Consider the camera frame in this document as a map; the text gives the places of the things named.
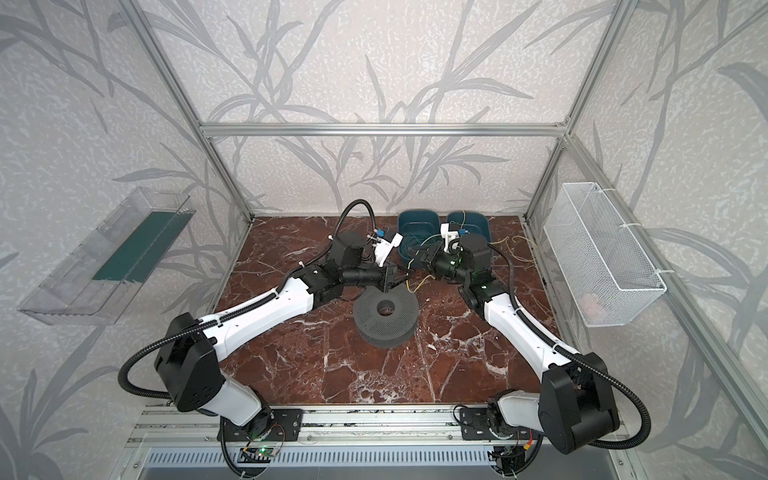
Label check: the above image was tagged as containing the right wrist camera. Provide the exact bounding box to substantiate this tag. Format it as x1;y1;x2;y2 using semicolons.
440;222;463;255

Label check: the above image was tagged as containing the white wire mesh basket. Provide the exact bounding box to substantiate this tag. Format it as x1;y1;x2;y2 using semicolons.
544;182;667;328

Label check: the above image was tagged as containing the green circuit board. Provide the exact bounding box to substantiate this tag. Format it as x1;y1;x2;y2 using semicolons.
237;446;280;465

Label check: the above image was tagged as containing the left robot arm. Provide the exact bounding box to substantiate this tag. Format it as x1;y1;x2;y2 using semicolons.
117;225;403;427

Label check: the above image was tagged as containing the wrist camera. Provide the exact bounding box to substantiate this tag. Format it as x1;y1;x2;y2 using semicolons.
440;222;463;255
369;228;403;267

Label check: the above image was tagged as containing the dark grey foam spool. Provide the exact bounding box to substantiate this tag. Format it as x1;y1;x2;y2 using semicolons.
353;284;420;349

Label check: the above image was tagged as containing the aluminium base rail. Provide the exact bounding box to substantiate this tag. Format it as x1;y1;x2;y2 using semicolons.
107;404;637;480

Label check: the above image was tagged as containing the right teal plastic bin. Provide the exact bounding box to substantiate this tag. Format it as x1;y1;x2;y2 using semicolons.
446;210;492;269

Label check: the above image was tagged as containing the yellow cable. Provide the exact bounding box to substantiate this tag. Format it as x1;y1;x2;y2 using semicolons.
404;224;538;294

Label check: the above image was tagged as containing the clear plastic wall tray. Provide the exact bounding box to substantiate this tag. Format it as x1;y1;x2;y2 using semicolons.
19;187;196;326

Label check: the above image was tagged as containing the teal plastic bin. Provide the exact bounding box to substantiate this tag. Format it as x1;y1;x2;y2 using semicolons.
397;209;442;267
446;210;492;269

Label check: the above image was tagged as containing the green cable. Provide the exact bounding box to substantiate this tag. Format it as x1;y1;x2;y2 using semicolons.
400;230;430;260

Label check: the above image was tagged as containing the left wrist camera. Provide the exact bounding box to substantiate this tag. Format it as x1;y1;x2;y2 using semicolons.
369;228;403;267

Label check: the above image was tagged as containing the aluminium frame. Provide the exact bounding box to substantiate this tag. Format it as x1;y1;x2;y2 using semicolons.
118;1;767;447

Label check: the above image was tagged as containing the left teal plastic bin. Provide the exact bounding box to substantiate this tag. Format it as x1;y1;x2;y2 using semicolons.
397;209;442;267

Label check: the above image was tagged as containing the pink object in basket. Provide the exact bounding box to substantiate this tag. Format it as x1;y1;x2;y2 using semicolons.
579;293;606;321

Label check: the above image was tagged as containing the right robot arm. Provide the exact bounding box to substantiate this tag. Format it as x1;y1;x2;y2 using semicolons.
412;234;652;454

